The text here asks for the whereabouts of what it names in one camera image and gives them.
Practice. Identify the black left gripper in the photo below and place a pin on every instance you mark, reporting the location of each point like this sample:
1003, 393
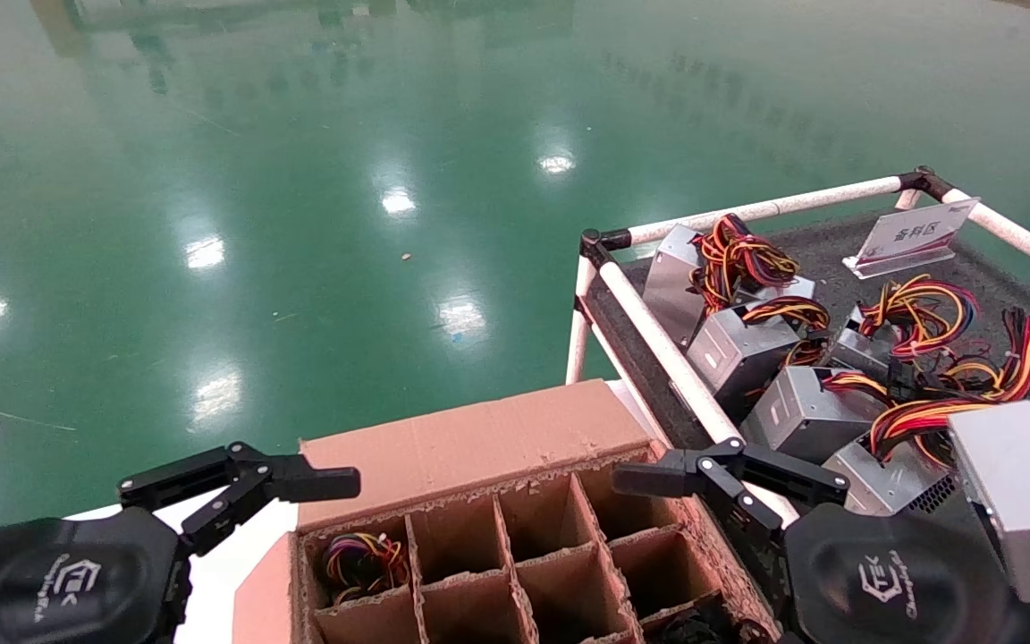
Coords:
59, 581

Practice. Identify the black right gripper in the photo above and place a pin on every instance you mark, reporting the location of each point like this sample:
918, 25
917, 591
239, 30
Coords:
890, 581

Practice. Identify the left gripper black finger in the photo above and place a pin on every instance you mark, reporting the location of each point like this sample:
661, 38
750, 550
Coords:
323, 483

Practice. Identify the brown cardboard box with dividers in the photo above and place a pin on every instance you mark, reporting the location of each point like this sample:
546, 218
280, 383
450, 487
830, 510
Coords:
479, 447

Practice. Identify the clear acrylic label sign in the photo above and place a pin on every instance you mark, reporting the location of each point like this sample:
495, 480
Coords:
917, 234

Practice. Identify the white pipe cart frame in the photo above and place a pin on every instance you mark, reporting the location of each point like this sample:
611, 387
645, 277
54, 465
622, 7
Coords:
765, 211

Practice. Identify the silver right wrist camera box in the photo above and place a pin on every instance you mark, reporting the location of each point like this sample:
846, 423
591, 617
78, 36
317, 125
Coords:
1016, 492

